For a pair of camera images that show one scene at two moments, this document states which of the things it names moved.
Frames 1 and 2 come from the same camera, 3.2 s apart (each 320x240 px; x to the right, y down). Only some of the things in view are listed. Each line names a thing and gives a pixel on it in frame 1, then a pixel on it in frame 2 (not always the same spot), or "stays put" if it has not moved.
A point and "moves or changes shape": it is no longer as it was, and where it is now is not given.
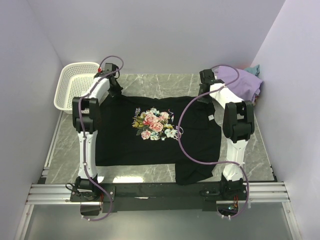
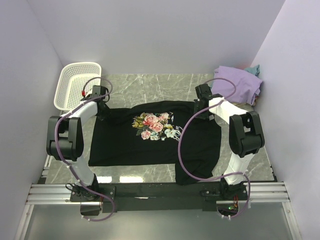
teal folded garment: [254, 70] stays put
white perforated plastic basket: [74, 80] stays put
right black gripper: [205, 100] → [203, 116]
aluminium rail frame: [49, 193] stays put
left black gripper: [116, 92] → [102, 115]
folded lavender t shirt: [241, 82] stays put
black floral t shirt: [184, 131] moves or changes shape
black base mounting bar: [160, 197] stays put
